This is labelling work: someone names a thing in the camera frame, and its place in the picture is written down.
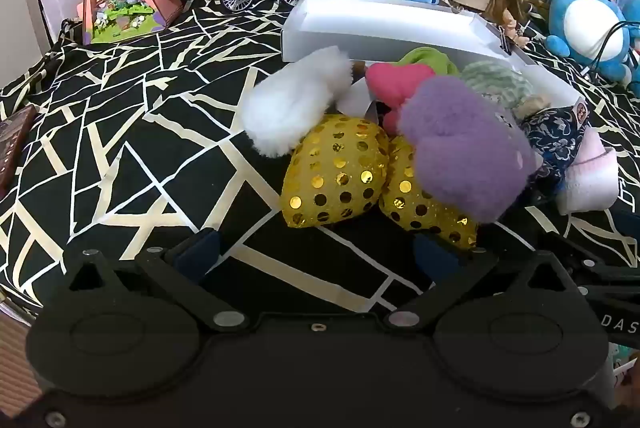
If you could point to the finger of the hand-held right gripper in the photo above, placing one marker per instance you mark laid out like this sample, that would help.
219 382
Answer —
547 220

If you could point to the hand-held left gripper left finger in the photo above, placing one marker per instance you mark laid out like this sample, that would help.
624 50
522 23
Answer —
197 254

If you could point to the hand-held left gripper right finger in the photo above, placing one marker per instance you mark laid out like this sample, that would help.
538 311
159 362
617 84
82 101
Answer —
435 259

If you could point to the navy floral cloth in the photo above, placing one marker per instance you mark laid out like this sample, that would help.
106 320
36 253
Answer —
555 133

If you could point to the purple fluffy slipper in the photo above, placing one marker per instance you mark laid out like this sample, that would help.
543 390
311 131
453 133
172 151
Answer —
460 143

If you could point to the gold sequin bow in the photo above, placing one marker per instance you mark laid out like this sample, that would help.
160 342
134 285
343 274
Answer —
340 168

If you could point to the green checked cloth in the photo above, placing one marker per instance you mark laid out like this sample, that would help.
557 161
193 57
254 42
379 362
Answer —
495 78

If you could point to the pink plush bow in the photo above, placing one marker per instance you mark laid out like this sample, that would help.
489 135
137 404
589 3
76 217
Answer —
395 80

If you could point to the pink green bow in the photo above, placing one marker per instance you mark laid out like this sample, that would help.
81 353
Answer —
425 58

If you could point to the white cardboard box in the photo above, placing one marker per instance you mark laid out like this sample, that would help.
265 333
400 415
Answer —
375 28

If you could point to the black patterned blanket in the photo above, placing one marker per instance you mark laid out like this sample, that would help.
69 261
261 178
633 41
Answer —
125 118

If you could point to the blue round plush toy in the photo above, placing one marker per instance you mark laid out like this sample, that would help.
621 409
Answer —
585 23

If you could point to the dark brown notebook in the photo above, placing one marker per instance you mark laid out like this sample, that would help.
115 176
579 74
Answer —
15 143

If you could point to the blue cat plush toy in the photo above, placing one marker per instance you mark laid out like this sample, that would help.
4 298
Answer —
634 15

